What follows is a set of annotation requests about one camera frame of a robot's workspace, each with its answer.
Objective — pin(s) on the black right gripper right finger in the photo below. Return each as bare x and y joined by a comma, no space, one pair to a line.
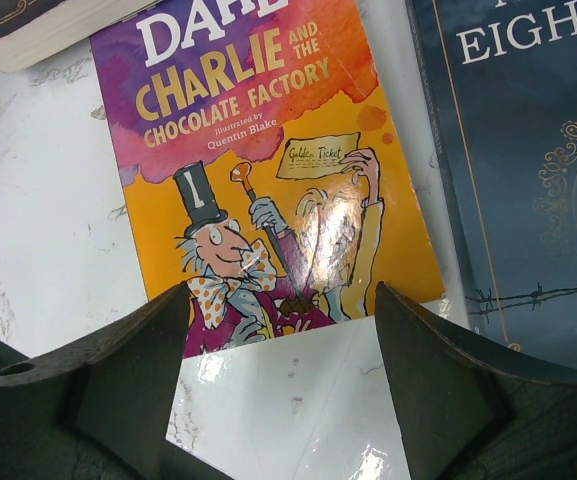
469,408

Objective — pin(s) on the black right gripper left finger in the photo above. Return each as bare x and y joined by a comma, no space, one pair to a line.
98,407

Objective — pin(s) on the Tale of Two Cities book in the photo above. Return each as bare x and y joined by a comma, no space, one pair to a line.
33,30

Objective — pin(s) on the Nineteen Eighty-Four dark book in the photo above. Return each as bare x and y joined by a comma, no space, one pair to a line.
500,83

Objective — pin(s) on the Roald Dahl Charlie book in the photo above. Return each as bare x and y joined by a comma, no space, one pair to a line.
261,166

